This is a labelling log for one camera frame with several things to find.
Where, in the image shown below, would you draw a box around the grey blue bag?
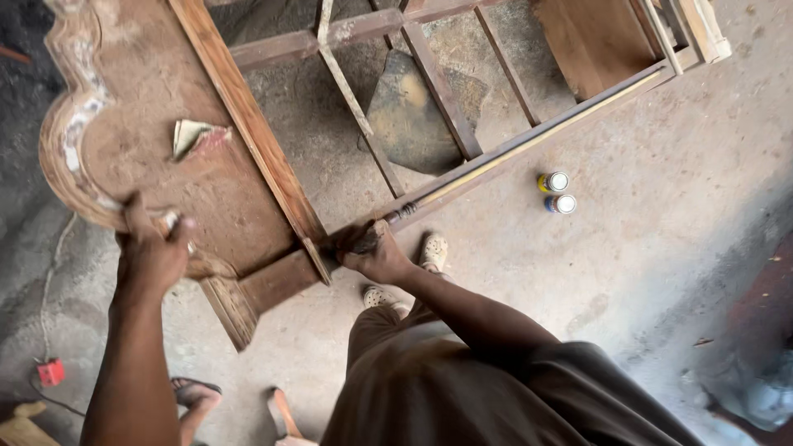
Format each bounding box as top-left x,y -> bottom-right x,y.
703,347 -> 793,434

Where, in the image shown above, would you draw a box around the yellow and blue can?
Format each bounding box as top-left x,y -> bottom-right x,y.
537,171 -> 570,193

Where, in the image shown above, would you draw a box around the light wooden stool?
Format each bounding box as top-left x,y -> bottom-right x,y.
0,399 -> 61,446

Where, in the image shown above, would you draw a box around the person's right cream shoe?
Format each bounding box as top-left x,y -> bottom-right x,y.
419,233 -> 450,274

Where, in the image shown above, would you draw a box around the person's right hand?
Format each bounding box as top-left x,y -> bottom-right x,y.
333,221 -> 418,287

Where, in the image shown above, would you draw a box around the brown wooden board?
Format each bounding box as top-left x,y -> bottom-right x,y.
532,0 -> 659,104

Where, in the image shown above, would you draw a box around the person's cream shoe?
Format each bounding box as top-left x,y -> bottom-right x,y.
362,285 -> 410,318
419,233 -> 450,274

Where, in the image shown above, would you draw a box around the dark flat slab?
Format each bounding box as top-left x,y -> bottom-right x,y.
358,50 -> 490,177

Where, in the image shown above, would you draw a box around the wooden bed frame with headboard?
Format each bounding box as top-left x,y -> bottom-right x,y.
38,0 -> 733,353

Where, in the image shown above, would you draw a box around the folded sandpaper sheet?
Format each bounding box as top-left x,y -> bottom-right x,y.
171,119 -> 234,162

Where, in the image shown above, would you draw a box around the red plug box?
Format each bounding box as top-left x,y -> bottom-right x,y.
36,358 -> 66,388

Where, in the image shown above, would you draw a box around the person's left cream shoe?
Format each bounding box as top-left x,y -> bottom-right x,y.
362,285 -> 410,318

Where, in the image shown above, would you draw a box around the person's left hand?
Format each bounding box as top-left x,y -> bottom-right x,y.
115,192 -> 198,301

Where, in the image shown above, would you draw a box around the white cord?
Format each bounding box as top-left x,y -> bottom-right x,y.
39,212 -> 79,361

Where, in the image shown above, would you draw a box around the black cable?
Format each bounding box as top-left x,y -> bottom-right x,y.
28,370 -> 86,418

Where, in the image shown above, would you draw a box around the person's brown clothing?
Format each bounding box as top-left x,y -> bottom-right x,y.
319,302 -> 707,446

